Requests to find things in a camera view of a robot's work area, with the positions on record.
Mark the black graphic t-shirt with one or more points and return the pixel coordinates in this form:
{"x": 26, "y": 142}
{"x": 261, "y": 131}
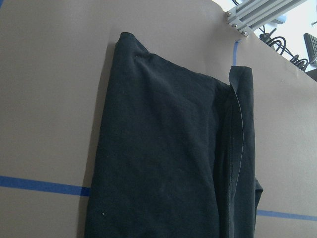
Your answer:
{"x": 176, "y": 152}

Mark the aluminium frame post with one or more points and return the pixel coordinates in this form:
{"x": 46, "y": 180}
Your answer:
{"x": 252, "y": 14}

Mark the black keyboard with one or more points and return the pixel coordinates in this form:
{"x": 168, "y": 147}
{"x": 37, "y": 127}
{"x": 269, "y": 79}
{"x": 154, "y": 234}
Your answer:
{"x": 311, "y": 46}

